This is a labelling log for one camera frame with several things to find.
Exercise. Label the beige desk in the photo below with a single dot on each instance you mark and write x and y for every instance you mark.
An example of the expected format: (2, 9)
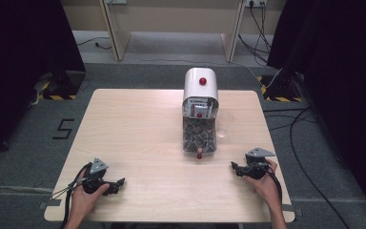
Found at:
(171, 16)

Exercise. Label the black curtain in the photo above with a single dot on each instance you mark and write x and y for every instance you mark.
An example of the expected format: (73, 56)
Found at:
(346, 79)
(19, 63)

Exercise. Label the white storage box red knob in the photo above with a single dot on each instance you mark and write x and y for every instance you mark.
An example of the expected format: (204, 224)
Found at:
(200, 90)

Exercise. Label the pile of tea bags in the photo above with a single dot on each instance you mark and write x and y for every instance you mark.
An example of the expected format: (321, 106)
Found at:
(199, 136)

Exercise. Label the clear drawer red knob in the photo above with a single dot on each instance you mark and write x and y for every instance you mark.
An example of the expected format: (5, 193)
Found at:
(199, 156)

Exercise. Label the person's right hand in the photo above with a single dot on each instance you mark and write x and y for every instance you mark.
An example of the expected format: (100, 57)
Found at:
(264, 187)

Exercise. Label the row of white red sachets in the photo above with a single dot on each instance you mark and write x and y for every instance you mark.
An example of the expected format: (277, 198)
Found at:
(200, 109)

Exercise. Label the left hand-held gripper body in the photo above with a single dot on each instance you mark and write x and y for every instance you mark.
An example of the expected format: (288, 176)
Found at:
(96, 178)

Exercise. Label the white wall socket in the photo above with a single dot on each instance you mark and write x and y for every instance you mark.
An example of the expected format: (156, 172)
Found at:
(256, 3)

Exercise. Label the stand base with hazard tape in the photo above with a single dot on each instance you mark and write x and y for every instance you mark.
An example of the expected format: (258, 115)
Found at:
(62, 89)
(281, 90)

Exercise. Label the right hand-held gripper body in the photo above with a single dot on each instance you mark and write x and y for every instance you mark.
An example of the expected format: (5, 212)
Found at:
(256, 165)

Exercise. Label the clear glass cup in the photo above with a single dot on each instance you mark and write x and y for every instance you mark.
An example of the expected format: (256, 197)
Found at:
(223, 131)

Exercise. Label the person's left hand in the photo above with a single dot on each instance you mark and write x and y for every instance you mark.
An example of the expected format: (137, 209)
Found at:
(84, 200)

